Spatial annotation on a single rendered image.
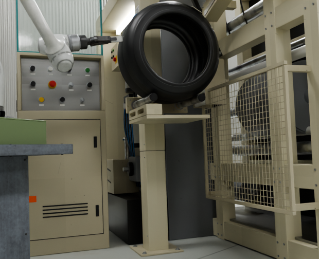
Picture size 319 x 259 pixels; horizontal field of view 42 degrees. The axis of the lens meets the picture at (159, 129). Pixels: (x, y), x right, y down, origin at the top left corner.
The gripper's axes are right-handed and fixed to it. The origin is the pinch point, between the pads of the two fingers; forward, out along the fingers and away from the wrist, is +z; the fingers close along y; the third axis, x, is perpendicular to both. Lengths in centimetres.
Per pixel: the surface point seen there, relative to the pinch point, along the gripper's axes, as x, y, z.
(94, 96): 23, 57, -5
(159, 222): 108, 27, 15
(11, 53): -70, 300, -46
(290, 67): 35, -58, 63
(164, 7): -12.1, -11.3, 26.4
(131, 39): 3.1, -9.6, 5.5
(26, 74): 3, 58, -46
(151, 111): 42.5, -10.0, 9.2
